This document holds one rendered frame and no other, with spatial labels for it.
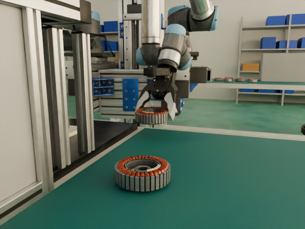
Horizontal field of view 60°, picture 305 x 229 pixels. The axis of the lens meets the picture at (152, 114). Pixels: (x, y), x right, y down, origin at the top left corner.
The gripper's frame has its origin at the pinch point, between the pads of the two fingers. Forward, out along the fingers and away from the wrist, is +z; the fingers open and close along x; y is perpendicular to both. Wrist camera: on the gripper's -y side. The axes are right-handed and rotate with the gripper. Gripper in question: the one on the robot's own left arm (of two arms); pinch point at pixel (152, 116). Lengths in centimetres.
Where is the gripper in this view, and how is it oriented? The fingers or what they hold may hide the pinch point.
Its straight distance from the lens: 85.4
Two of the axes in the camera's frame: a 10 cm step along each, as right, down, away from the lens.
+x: -8.9, -0.9, 4.5
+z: -2.3, 9.4, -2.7
